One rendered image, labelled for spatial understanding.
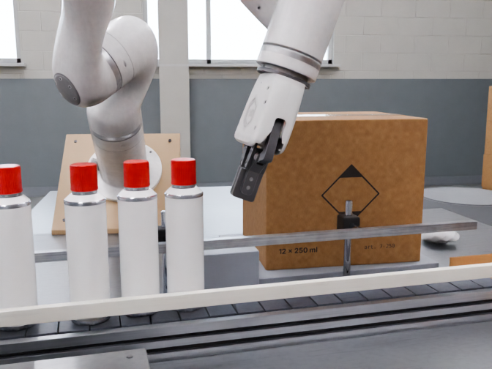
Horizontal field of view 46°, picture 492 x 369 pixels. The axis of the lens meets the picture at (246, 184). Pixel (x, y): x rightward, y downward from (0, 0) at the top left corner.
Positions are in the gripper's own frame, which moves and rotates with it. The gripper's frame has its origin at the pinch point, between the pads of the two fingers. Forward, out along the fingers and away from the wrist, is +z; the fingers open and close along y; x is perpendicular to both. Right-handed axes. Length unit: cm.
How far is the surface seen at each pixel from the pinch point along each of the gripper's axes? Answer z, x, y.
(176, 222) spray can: 7.5, -7.7, 1.5
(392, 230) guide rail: 0.1, 26.3, -3.6
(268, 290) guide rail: 12.3, 6.6, 4.2
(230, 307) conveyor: 16.7, 3.2, 1.8
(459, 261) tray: 2.2, 47.5, -13.0
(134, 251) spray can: 12.6, -11.8, 1.8
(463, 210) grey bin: -8, 152, -152
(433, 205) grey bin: -5, 144, -164
